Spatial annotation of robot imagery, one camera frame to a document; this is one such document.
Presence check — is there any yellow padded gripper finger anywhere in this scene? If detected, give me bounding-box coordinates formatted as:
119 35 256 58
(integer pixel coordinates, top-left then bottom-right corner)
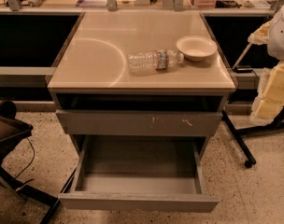
249 61 284 125
248 21 271 45

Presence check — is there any grey drawer cabinet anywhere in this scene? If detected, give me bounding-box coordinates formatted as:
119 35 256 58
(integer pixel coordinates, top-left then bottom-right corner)
48 10 236 151

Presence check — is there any closed grey upper drawer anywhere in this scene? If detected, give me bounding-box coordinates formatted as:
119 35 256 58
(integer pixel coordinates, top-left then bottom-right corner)
56 110 222 136

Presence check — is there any white ceramic bowl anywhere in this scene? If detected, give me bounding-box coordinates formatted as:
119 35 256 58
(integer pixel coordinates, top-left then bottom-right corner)
177 35 218 62

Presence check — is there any dark chair seat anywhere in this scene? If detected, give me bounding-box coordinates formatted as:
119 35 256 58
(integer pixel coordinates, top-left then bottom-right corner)
0 101 59 224

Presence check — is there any white rod with black base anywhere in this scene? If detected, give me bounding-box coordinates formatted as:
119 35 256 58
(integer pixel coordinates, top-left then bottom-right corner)
231 42 254 74

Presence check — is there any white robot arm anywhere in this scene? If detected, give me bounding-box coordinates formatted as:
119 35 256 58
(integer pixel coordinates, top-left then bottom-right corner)
248 5 284 126

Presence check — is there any open grey lower drawer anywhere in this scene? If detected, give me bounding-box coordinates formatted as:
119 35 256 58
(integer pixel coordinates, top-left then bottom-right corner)
59 135 219 213

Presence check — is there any black floor cable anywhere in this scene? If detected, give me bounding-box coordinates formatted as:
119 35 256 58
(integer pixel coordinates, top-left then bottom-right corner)
13 137 36 179

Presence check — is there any clear plastic water bottle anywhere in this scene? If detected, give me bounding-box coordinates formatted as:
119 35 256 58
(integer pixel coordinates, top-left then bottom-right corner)
127 49 184 76

